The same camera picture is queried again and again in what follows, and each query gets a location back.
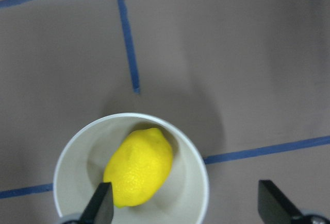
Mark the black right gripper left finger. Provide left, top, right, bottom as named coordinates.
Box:
left=80, top=182, right=114, bottom=224

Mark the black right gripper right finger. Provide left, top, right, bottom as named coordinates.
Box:
left=258, top=180, right=304, bottom=224

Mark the yellow lemon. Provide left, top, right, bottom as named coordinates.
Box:
left=103, top=128, right=173, bottom=208

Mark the white ceramic bowl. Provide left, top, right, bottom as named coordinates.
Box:
left=53, top=113, right=209, bottom=223

